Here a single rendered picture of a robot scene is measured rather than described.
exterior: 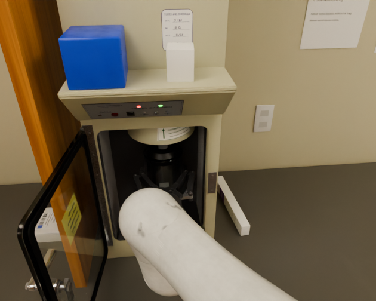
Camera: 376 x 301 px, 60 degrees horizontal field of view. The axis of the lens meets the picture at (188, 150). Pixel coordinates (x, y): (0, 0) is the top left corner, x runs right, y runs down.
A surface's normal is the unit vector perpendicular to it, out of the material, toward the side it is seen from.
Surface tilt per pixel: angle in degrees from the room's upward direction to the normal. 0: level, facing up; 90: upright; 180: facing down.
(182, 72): 90
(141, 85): 0
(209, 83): 0
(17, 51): 90
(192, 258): 22
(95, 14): 90
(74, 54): 90
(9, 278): 0
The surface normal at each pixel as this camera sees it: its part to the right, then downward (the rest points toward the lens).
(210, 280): -0.49, -0.65
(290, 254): 0.00, -0.84
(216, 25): 0.11, 0.53
